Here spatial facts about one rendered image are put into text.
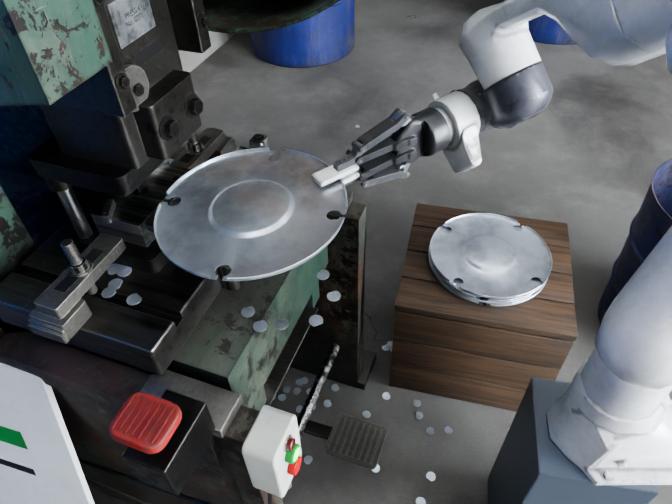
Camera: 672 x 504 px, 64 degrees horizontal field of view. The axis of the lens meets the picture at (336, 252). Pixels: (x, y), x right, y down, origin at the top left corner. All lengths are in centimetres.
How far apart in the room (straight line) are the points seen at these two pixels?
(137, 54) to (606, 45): 56
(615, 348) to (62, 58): 66
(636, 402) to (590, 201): 145
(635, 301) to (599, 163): 179
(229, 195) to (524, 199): 150
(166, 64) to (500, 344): 93
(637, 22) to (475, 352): 86
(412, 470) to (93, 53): 115
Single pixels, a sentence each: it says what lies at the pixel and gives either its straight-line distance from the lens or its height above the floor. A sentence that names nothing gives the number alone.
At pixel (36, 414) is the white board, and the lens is 108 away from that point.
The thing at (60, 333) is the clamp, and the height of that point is 72.
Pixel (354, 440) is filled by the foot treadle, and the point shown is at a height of 16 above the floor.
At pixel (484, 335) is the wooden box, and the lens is 129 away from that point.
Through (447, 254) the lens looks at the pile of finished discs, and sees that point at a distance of 133.
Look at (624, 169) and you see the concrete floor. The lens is 246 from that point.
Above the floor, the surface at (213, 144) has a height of 75.
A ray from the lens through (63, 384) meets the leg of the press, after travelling 95.
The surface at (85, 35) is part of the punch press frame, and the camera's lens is 61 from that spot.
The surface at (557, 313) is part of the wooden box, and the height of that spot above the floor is 35.
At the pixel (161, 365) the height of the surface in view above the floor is 66.
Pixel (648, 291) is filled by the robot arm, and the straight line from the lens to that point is 69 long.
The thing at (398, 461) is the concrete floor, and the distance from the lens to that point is 143.
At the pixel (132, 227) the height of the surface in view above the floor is 77.
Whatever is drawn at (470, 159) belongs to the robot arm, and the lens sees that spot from 92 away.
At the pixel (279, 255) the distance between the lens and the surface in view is 74.
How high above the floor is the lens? 131
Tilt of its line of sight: 45 degrees down
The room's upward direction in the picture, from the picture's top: 2 degrees counter-clockwise
